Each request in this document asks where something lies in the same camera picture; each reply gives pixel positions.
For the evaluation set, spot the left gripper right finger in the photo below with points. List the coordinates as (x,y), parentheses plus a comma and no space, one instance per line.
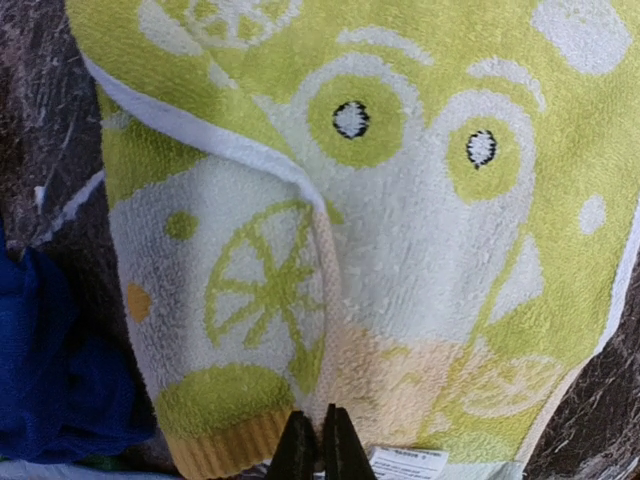
(344,455)

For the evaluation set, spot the yellow green patterned towel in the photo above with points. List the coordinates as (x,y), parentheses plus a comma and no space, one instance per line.
(426,212)

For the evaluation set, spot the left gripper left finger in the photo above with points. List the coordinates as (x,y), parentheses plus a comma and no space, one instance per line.
(296,452)

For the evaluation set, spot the light blue crumpled towel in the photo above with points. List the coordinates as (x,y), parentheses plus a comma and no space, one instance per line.
(29,471)

